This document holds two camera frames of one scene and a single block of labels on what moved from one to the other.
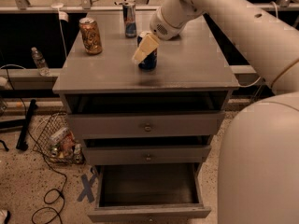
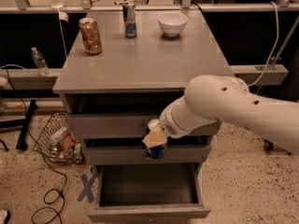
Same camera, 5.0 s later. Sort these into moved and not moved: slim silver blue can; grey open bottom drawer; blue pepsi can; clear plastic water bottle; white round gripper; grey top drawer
Moved: white round gripper; blue pepsi can
Not moved: grey open bottom drawer; clear plastic water bottle; grey top drawer; slim silver blue can
